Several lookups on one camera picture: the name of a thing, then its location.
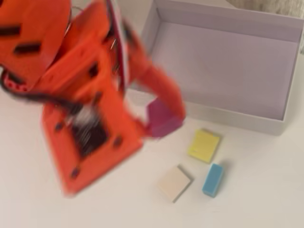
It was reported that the beige foam cuboid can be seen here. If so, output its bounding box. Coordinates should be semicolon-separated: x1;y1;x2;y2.
157;165;194;204

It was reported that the yellow foam cuboid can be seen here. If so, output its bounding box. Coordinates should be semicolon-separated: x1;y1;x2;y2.
187;128;221;164

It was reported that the pink foam cuboid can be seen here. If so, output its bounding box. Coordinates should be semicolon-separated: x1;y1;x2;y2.
143;98;185;138

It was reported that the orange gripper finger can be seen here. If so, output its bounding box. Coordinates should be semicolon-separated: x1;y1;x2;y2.
132;117;153;138
122;20;187;123

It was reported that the white cardboard bin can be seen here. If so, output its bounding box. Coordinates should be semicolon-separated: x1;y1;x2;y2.
125;0;304;136

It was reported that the orange gripper with servo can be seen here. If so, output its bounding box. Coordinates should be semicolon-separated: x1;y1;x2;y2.
39;1;128;104

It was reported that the blue foam cuboid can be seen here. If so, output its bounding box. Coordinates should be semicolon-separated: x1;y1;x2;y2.
201;163;224;198

